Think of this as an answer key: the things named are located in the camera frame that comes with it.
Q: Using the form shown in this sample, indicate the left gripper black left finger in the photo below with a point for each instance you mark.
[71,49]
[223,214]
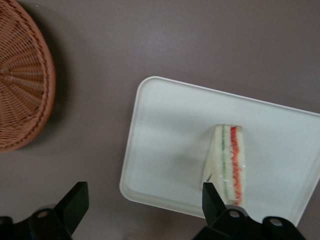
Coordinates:
[65,215]

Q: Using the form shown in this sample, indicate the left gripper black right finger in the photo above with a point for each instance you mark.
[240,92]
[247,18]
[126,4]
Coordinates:
[225,225]

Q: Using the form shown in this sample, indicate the cream rectangular plastic tray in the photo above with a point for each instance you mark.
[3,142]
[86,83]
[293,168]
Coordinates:
[165,140]

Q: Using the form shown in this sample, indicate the triangular sandwich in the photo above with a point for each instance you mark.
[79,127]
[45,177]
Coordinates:
[225,162]

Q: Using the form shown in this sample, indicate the brown round wicker basket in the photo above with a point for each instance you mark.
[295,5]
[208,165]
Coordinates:
[22,75]

